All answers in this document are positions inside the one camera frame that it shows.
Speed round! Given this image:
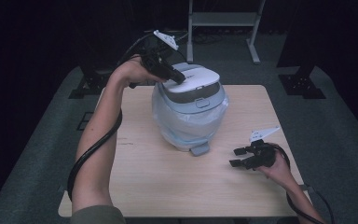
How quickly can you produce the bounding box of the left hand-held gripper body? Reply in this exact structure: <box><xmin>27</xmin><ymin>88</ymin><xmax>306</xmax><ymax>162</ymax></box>
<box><xmin>139</xmin><ymin>29</ymin><xmax>180</xmax><ymax>77</ymax></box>

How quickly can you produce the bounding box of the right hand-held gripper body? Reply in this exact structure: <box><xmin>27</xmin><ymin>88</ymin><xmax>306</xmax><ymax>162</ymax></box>
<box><xmin>247</xmin><ymin>125</ymin><xmax>282</xmax><ymax>171</ymax></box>

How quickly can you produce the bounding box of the white and grey pedal bin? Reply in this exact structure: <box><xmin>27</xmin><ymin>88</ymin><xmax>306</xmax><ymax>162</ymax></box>
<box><xmin>151</xmin><ymin>62</ymin><xmax>230</xmax><ymax>158</ymax></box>

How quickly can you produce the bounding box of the person's right hand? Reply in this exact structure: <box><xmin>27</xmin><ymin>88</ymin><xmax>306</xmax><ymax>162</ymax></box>
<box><xmin>255</xmin><ymin>149</ymin><xmax>294</xmax><ymax>189</ymax></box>

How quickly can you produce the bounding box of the person's left hand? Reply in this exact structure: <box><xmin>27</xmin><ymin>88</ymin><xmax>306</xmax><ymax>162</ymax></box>
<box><xmin>109</xmin><ymin>55</ymin><xmax>168</xmax><ymax>91</ymax></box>

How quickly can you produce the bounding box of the clear plastic bin liner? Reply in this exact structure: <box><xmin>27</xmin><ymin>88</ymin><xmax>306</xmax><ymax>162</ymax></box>
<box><xmin>151</xmin><ymin>90</ymin><xmax>230</xmax><ymax>153</ymax></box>

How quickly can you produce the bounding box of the white metal stand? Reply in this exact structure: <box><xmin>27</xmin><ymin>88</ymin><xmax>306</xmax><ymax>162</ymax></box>
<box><xmin>186</xmin><ymin>0</ymin><xmax>267</xmax><ymax>65</ymax></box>

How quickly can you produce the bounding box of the black stand base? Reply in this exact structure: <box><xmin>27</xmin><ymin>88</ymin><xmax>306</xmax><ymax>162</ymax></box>
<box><xmin>68</xmin><ymin>65</ymin><xmax>114</xmax><ymax>100</ymax></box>
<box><xmin>278</xmin><ymin>73</ymin><xmax>326</xmax><ymax>100</ymax></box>

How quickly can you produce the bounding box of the black floor socket plate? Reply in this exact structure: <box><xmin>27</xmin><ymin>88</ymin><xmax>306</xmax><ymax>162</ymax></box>
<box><xmin>76</xmin><ymin>111</ymin><xmax>93</xmax><ymax>132</ymax></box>

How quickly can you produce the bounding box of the olive sleeve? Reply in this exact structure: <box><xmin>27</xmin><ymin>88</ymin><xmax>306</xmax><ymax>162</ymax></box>
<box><xmin>70</xmin><ymin>204</ymin><xmax>127</xmax><ymax>224</ymax></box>

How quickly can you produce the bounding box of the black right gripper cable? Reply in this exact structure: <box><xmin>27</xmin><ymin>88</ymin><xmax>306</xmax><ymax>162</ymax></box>
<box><xmin>271</xmin><ymin>143</ymin><xmax>336</xmax><ymax>224</ymax></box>

